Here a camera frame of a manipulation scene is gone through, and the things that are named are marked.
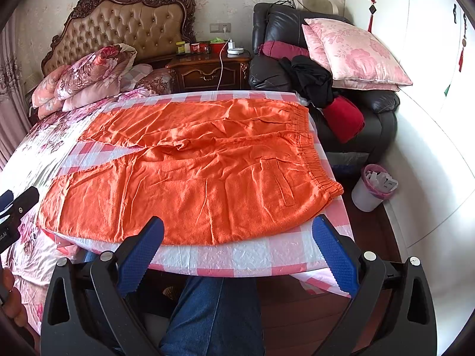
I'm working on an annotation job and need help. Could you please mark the orange pants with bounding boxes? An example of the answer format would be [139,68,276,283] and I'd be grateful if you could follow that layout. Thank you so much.
[36,97,345,247]

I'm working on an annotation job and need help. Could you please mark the person left hand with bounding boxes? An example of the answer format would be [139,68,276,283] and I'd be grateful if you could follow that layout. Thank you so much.
[1,268,27,327]

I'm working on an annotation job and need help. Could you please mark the floral pink bedsheet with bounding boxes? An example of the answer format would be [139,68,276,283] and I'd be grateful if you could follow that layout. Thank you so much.
[1,88,152,332]

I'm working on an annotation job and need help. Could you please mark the pink striped curtain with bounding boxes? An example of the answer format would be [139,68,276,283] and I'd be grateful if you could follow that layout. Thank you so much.
[0,13,31,169]

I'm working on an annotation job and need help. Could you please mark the white trash bin pink liner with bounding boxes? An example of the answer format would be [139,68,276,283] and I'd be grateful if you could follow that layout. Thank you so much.
[351,164,398,212]

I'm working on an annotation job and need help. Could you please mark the person leg blue jeans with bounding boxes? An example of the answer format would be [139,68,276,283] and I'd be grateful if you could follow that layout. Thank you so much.
[159,276,266,355]

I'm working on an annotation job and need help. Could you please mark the folded floral quilt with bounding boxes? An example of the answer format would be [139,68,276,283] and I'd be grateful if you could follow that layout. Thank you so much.
[31,43,137,119]

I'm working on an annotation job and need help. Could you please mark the red folded cloth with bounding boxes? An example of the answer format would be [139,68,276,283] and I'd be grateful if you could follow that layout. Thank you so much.
[322,96,365,144]

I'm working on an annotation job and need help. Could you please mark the black garment on chair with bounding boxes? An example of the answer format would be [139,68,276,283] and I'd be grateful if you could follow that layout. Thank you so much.
[278,55,334,109]

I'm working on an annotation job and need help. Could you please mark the dark wooden nightstand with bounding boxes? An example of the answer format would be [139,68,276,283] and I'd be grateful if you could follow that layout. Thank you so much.
[166,51,252,93]

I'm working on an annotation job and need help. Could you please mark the large pink floral pillow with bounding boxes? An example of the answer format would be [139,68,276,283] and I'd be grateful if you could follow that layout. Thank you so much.
[302,18,412,92]

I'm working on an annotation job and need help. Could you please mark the red cup on nightstand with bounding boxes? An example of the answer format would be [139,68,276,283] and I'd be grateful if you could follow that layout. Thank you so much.
[209,42,226,55]

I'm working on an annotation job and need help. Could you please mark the tufted tan headboard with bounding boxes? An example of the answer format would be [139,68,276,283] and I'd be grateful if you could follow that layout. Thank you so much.
[41,0,196,76]

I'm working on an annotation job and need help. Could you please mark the magenta cushion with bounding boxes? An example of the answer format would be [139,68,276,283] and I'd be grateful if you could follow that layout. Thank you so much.
[259,40,309,60]

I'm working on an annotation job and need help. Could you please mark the black leather armchair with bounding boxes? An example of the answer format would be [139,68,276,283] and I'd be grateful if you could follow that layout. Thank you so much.
[250,2,411,169]

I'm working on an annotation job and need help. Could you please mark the red chinese knot ornament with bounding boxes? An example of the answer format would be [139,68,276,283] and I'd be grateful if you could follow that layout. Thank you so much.
[367,0,377,33]

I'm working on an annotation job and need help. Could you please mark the beige massager on chair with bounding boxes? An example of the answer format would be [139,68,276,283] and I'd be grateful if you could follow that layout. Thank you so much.
[295,0,339,15]

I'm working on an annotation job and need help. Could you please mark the white charger cable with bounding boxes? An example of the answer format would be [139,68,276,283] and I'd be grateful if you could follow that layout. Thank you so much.
[216,39,235,92]

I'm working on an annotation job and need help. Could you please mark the wall power outlet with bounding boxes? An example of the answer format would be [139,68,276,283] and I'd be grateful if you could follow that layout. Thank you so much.
[209,23,231,34]

